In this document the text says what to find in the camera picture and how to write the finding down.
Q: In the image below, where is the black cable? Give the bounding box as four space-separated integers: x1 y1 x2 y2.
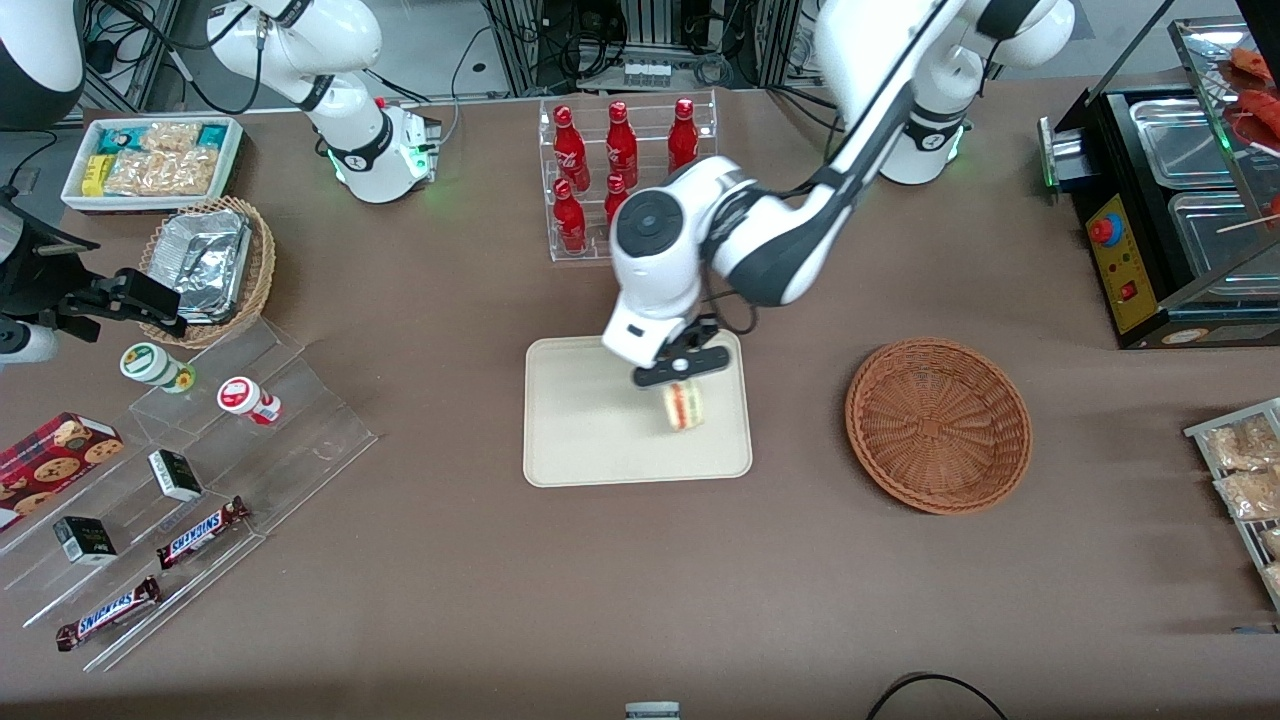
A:
865 673 1011 720

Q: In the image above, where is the Snickers chocolate bar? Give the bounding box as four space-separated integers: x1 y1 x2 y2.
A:
55 576 162 653
156 496 251 571

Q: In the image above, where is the green lid yogurt cup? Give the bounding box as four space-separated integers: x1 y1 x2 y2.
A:
120 342 196 394

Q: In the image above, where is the red plaid cookie box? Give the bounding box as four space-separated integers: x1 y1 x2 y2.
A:
0 412 125 531

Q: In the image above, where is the small clear cracker bag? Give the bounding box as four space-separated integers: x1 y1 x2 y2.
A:
140 122 201 153

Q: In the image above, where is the small black carton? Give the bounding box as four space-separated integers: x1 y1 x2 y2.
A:
53 516 118 566
148 450 204 503

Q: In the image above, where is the grey wire snack tray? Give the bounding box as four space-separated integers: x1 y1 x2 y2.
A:
1185 398 1280 611

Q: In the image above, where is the clear acrylic stepped display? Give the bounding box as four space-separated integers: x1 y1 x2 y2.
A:
0 318 379 673

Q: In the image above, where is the wooden skewer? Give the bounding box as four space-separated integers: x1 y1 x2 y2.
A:
1215 195 1280 236

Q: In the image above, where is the red grilled sausage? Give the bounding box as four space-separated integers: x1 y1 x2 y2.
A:
1228 45 1280 86
1235 88 1280 151

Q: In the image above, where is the beige plastic tray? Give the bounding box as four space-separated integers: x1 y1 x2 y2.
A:
523 329 754 489

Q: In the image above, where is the black food warmer machine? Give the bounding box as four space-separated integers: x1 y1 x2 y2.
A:
1038 15 1280 351

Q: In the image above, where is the white rectangular snack bin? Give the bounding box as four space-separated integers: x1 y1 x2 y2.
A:
62 117 244 214

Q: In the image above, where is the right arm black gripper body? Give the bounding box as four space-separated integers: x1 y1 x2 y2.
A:
0 215 103 343

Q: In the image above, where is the steel warmer pan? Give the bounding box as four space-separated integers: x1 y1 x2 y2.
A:
1165 192 1280 301
1130 97 1241 189

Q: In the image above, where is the light tan wicker basket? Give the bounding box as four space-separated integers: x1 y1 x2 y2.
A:
138 196 277 349

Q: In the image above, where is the clear acrylic bottle rack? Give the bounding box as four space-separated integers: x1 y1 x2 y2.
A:
538 90 719 264

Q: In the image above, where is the brown round wicker basket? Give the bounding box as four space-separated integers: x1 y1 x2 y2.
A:
845 337 1033 516

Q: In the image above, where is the large clear cracker bag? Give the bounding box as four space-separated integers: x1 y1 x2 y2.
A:
103 148 219 197

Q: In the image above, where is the aluminium foil container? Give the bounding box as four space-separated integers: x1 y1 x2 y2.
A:
150 208 251 323

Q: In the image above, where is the red lid yogurt cup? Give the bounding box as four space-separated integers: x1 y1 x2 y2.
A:
217 376 283 426

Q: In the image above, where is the triangular sandwich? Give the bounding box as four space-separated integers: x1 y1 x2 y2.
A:
663 380 707 433

